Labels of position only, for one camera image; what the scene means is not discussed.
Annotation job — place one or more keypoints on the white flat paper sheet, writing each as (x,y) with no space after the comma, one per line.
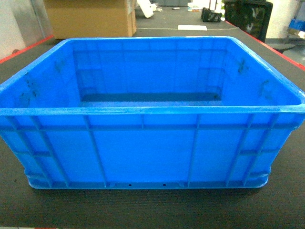
(192,28)

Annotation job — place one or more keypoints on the large blue plastic crate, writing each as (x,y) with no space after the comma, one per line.
(148,113)

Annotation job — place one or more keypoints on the black monitor with red edge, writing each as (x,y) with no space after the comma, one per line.
(251,16)

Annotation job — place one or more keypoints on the brown cardboard box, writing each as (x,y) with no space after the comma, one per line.
(91,18)

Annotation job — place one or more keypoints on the small black box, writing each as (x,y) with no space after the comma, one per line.
(208,15)

